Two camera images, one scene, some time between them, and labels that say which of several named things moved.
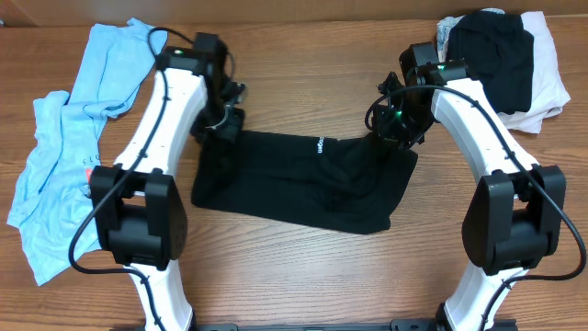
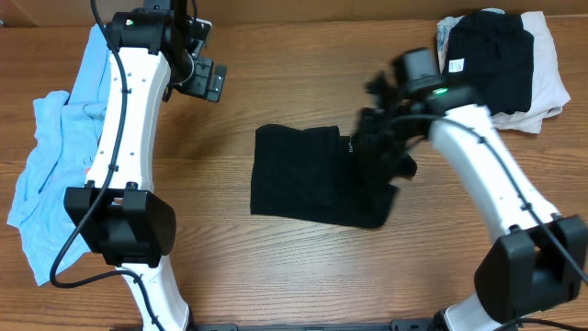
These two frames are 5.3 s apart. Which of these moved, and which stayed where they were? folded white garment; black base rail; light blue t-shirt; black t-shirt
Moved: black t-shirt
Stayed: light blue t-shirt; black base rail; folded white garment
